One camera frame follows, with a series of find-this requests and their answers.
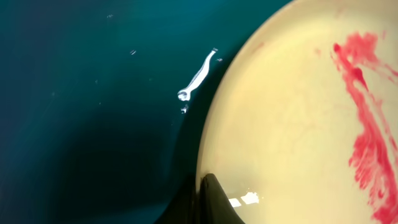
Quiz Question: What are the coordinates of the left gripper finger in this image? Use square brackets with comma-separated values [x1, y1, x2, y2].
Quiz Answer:
[155, 174, 244, 224]

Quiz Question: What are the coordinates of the green plate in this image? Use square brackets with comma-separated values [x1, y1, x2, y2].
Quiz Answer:
[197, 0, 397, 223]

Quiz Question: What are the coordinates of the teal plastic serving tray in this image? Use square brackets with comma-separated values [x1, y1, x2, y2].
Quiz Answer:
[1, 0, 284, 223]

